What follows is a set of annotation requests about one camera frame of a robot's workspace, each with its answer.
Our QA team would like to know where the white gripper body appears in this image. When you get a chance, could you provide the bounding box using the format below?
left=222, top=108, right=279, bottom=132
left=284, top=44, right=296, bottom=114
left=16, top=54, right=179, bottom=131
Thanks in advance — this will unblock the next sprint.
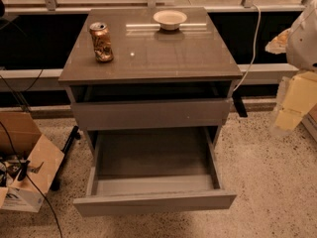
left=286, top=0, right=317, bottom=71

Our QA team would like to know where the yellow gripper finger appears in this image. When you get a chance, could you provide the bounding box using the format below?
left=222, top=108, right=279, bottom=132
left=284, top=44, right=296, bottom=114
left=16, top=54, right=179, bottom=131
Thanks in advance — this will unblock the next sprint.
left=265, top=29, right=289, bottom=55
left=273, top=71, right=317, bottom=132

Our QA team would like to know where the orange soda can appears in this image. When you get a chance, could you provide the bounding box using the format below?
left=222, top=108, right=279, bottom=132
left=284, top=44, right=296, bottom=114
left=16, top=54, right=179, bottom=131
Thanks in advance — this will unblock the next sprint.
left=89, top=22, right=114, bottom=62

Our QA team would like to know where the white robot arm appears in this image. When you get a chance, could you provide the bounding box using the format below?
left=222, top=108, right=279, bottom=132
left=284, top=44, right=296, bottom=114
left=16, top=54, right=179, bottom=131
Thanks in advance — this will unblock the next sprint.
left=265, top=0, right=317, bottom=134

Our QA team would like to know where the grey top drawer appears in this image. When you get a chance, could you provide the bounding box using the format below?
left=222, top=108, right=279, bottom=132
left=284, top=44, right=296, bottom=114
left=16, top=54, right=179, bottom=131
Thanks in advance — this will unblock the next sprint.
left=71, top=99, right=232, bottom=131

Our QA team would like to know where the grey drawer cabinet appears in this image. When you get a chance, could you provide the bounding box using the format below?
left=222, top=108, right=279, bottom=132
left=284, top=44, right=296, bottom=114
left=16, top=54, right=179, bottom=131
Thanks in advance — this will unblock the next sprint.
left=58, top=7, right=242, bottom=147

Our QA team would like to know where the open middle drawer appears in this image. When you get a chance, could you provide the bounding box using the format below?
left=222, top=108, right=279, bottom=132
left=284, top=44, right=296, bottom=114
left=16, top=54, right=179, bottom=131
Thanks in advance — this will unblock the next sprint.
left=74, top=127, right=236, bottom=216

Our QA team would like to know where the cardboard box at right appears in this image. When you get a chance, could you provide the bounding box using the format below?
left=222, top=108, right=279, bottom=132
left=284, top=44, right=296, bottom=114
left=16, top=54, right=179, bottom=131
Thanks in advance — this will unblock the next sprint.
left=302, top=105, right=317, bottom=142

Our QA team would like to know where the black stand leg right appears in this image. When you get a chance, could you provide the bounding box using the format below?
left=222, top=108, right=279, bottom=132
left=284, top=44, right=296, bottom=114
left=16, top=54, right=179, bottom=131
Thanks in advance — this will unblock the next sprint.
left=232, top=91, right=248, bottom=118

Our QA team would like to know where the black stand leg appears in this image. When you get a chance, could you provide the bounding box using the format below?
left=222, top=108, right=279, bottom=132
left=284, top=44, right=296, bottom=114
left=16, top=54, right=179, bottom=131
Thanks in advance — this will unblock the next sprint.
left=51, top=126, right=80, bottom=191
left=232, top=91, right=248, bottom=118

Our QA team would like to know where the white bowl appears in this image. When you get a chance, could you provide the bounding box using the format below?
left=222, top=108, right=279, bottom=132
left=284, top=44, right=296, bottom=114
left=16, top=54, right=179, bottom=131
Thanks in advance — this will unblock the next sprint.
left=153, top=10, right=187, bottom=31

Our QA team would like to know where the black stand leg left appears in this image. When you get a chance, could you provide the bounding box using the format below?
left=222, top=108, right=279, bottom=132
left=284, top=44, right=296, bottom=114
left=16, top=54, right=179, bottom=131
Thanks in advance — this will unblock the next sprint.
left=51, top=126, right=80, bottom=191

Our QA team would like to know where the metal window railing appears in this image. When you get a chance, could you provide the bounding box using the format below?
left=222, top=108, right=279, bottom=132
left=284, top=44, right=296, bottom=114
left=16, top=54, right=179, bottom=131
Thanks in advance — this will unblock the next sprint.
left=1, top=0, right=312, bottom=92

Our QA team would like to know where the open cardboard box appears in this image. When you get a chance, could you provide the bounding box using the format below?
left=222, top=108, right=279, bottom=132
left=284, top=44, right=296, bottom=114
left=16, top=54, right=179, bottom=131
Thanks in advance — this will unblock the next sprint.
left=0, top=112, right=63, bottom=212

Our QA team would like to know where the white cable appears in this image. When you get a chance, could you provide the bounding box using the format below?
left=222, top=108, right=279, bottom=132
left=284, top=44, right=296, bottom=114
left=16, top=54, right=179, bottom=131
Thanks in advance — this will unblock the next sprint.
left=233, top=3, right=262, bottom=92

